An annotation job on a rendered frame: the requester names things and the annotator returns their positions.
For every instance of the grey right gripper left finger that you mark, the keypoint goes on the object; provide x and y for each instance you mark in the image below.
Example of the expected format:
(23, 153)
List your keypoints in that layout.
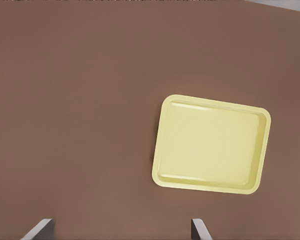
(41, 231)

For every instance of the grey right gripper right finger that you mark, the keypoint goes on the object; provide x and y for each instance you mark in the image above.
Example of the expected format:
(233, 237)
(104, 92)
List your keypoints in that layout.
(199, 230)

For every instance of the pale yellow rectangular tray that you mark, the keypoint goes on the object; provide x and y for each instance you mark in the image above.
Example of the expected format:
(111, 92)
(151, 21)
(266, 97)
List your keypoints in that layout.
(210, 145)

